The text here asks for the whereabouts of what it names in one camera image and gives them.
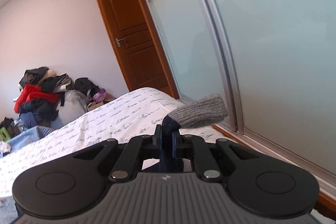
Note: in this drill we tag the frosted glass sliding wardrobe door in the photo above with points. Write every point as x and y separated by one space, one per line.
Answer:
280 55

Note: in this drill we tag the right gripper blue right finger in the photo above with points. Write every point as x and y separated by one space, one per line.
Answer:
176 140

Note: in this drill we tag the brown wooden door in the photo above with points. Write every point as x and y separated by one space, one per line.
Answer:
138 59

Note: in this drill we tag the pile of mixed clothes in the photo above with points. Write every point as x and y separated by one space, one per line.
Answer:
40 112

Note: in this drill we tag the black bag by wall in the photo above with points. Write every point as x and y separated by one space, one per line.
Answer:
86 87

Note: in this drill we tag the white quilt with script print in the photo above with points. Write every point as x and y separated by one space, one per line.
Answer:
135 113

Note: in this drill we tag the light blue quilted blanket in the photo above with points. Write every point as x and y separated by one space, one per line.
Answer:
29 136

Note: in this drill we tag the red jacket on pile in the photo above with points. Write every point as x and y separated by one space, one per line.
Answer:
32 92

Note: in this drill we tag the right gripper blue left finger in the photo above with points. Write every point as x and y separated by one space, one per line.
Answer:
157 135

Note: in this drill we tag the silver door handle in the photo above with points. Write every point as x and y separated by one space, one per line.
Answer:
119 42

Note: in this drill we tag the grey and navy knit sweater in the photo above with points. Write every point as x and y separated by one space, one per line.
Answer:
204 112

